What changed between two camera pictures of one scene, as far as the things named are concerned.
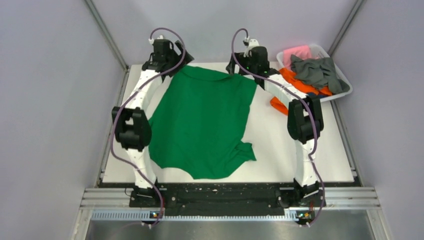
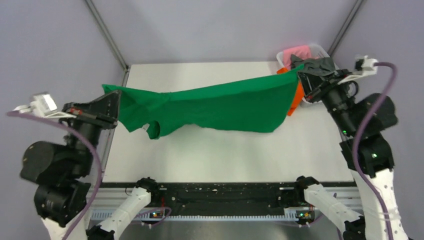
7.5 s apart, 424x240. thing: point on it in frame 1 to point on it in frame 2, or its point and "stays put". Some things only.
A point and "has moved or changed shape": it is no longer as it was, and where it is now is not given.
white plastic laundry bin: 319,51 stays put
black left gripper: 172,52 to 104,110
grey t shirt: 319,72 stays put
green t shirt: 198,125 has moved or changed shape
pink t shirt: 303,52 stays put
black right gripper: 241,59 to 315,87
